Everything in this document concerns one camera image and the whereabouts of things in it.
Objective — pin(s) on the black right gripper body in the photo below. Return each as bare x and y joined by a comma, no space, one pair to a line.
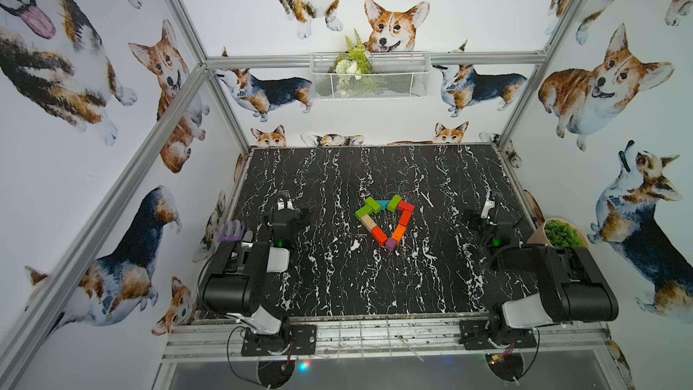
477,222

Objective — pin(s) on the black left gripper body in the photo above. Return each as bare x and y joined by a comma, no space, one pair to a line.
284,217

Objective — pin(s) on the natural wood block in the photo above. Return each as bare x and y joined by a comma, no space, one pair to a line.
368,222

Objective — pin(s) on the green block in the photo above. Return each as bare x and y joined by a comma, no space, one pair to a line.
393,204
373,205
364,211

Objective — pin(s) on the orange block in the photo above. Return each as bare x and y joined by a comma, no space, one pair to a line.
398,234

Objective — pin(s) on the red block small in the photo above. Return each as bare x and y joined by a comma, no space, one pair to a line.
405,207

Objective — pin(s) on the teal triangle block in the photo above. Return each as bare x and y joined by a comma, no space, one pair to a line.
383,204

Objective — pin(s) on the purple cube block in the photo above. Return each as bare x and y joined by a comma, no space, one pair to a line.
391,244

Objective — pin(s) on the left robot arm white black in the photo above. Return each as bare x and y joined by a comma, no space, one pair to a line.
233,283

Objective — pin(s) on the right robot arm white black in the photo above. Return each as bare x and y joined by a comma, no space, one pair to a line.
571,287

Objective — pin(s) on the pink pot green plant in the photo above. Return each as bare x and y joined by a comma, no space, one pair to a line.
558,233

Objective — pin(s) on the purple toy rake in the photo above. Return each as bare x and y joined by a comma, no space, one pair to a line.
232,231

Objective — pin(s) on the artificial fern with flower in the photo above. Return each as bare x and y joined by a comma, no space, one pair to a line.
352,65

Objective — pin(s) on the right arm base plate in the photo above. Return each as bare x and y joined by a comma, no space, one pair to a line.
479,335

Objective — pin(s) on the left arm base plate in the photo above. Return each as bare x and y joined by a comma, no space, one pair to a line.
292,340

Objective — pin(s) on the white wire basket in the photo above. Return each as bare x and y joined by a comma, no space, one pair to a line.
395,76

